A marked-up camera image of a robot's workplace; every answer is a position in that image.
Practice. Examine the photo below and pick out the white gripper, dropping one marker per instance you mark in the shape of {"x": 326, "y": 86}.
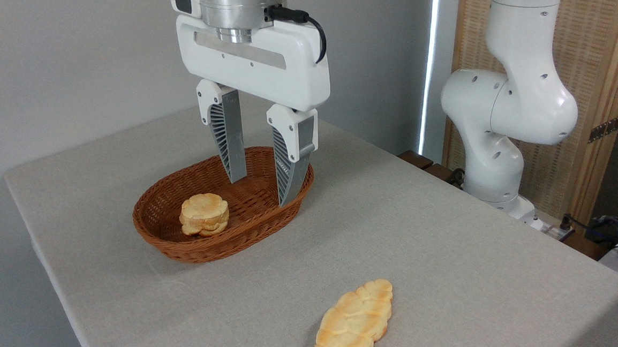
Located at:
{"x": 256, "y": 68}

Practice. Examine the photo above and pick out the vertical white light strip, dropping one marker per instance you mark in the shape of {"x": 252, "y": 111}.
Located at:
{"x": 429, "y": 68}

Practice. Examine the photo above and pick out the long braided bread loaf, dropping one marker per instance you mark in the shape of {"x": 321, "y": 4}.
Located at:
{"x": 350, "y": 326}

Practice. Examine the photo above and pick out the grey tablecloth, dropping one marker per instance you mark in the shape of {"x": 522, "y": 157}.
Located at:
{"x": 442, "y": 283}

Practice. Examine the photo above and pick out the silver metal wrist flange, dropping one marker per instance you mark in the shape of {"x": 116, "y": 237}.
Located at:
{"x": 233, "y": 2}

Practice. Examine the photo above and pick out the round flower-shaped bread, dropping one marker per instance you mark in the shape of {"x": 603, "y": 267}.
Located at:
{"x": 204, "y": 213}

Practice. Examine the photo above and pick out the metal door hinge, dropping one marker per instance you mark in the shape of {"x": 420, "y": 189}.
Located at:
{"x": 605, "y": 129}

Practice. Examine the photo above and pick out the black plug at robot base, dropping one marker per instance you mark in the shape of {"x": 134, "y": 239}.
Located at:
{"x": 456, "y": 177}

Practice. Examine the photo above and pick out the brown wicker oval basket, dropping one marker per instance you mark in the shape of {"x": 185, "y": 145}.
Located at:
{"x": 253, "y": 213}

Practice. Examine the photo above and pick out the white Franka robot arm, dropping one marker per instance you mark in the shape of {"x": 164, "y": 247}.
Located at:
{"x": 512, "y": 100}

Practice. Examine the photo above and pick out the wooden rattan screen panel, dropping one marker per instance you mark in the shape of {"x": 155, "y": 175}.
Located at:
{"x": 589, "y": 62}

